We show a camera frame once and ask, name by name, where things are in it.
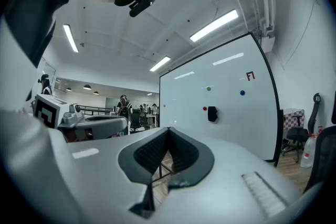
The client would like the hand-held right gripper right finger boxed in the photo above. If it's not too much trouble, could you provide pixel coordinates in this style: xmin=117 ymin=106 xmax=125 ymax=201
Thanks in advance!
xmin=153 ymin=126 xmax=304 ymax=224

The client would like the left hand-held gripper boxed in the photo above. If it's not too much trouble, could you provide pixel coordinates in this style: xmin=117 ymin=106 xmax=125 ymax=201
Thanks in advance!
xmin=33 ymin=93 xmax=130 ymax=141

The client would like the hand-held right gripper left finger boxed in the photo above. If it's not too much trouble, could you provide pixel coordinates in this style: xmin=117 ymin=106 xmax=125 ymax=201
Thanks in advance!
xmin=48 ymin=126 xmax=170 ymax=224

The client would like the black and white object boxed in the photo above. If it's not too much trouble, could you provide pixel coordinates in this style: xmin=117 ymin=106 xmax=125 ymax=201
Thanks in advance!
xmin=207 ymin=105 xmax=219 ymax=123

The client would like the person's left forearm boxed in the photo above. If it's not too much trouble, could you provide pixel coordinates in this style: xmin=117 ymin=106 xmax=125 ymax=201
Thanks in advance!
xmin=22 ymin=106 xmax=36 ymax=118

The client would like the black framed whiteboard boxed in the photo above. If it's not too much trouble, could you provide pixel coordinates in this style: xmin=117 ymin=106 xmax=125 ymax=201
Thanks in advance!
xmin=159 ymin=31 xmax=281 ymax=168

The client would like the person's left hand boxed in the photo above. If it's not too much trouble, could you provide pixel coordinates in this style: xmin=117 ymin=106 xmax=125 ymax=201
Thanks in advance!
xmin=64 ymin=128 xmax=92 ymax=143

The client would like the black metal railing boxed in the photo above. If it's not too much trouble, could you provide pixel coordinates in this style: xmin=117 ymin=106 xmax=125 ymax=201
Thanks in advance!
xmin=77 ymin=104 xmax=116 ymax=116

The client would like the fluorescent ceiling light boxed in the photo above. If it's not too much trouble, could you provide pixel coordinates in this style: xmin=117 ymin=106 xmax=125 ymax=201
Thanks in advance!
xmin=189 ymin=9 xmax=239 ymax=42
xmin=62 ymin=24 xmax=79 ymax=53
xmin=149 ymin=56 xmax=171 ymax=72

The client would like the clear water jug red label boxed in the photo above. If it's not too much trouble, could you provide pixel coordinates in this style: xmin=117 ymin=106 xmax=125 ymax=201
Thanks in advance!
xmin=300 ymin=133 xmax=320 ymax=168

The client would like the red white checkered board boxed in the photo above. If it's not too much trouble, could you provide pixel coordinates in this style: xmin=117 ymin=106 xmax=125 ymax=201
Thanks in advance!
xmin=282 ymin=108 xmax=305 ymax=131

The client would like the person's white vest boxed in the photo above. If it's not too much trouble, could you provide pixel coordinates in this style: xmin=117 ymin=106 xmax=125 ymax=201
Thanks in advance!
xmin=0 ymin=17 xmax=39 ymax=113

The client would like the black mesh office chair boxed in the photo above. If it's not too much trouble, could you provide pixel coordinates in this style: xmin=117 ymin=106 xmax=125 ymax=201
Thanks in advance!
xmin=303 ymin=91 xmax=336 ymax=194

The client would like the person's black shirt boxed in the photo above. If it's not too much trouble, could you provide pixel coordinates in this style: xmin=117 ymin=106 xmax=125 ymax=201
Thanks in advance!
xmin=0 ymin=0 xmax=81 ymax=69

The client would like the white junction box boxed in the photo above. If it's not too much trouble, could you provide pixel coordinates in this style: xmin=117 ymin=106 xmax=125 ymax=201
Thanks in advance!
xmin=258 ymin=35 xmax=276 ymax=53

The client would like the black head camera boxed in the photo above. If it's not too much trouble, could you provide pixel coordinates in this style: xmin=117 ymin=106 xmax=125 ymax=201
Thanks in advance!
xmin=128 ymin=0 xmax=156 ymax=18

